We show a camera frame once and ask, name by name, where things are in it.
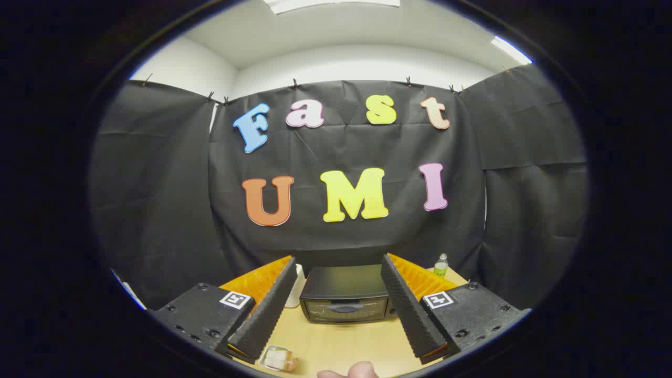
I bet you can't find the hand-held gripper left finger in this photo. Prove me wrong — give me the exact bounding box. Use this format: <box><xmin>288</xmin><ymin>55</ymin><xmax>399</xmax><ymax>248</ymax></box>
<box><xmin>149</xmin><ymin>256</ymin><xmax>298</xmax><ymax>364</ymax></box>

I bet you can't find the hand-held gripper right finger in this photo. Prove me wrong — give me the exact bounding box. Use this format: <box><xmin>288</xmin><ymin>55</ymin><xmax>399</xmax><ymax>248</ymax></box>
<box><xmin>380</xmin><ymin>253</ymin><xmax>532</xmax><ymax>365</ymax></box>

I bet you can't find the lettuce sandwich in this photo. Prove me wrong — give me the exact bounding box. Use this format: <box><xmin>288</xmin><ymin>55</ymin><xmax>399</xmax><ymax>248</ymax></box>
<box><xmin>264</xmin><ymin>349</ymin><xmax>299</xmax><ymax>373</ymax></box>

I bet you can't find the black toaster oven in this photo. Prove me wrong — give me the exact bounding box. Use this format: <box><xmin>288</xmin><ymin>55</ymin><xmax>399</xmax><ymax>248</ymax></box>
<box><xmin>300</xmin><ymin>265</ymin><xmax>397</xmax><ymax>323</ymax></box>

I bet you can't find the white pop-up toaster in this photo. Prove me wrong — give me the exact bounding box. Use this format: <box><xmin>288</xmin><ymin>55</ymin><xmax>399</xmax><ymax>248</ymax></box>
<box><xmin>285</xmin><ymin>264</ymin><xmax>307</xmax><ymax>308</ymax></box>

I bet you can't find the small white plate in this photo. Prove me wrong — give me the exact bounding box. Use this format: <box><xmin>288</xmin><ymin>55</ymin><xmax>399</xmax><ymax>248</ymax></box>
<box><xmin>259</xmin><ymin>345</ymin><xmax>295</xmax><ymax>371</ymax></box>

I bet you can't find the black backdrop cloth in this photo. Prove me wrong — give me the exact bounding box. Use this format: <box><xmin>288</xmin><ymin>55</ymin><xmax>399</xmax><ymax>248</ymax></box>
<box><xmin>89</xmin><ymin>63</ymin><xmax>589</xmax><ymax>310</ymax></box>

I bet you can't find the ceiling light panel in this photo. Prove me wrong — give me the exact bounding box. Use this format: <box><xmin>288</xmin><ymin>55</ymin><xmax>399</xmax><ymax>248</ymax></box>
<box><xmin>262</xmin><ymin>0</ymin><xmax>401</xmax><ymax>15</ymax></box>
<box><xmin>491</xmin><ymin>36</ymin><xmax>533</xmax><ymax>65</ymax></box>

